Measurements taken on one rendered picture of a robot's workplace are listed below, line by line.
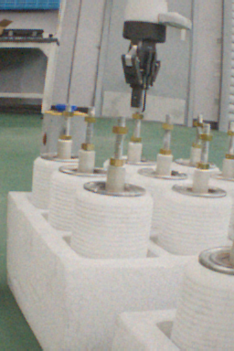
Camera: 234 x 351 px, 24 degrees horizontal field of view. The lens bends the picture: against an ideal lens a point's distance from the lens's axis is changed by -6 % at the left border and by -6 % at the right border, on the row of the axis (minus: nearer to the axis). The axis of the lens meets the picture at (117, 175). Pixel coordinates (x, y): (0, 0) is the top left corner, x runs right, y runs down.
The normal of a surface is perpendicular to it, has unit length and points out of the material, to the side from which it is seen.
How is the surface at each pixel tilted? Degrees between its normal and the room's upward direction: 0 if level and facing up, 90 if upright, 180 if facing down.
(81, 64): 90
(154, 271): 90
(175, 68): 90
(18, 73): 90
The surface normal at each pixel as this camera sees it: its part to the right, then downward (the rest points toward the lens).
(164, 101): 0.07, 0.17
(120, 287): 0.34, 0.18
